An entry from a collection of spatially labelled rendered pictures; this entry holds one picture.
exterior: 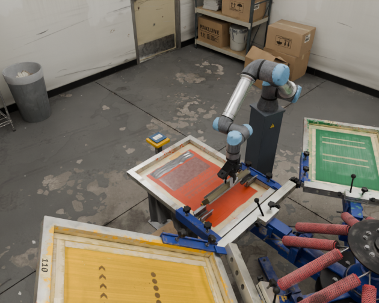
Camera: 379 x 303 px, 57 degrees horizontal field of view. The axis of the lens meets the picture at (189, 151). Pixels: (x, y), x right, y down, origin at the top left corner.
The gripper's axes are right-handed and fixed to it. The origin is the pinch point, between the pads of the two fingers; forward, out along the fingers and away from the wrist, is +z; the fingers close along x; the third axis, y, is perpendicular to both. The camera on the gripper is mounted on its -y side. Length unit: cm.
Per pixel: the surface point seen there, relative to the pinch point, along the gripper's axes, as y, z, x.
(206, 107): 186, 109, 189
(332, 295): -27, -10, -77
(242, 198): 8.7, 13.6, -5.9
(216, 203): -5.6, 13.7, 2.6
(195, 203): -14.9, 13.7, 11.8
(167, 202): -28.2, 10.2, 21.7
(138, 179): -28, 10, 50
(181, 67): 250, 109, 307
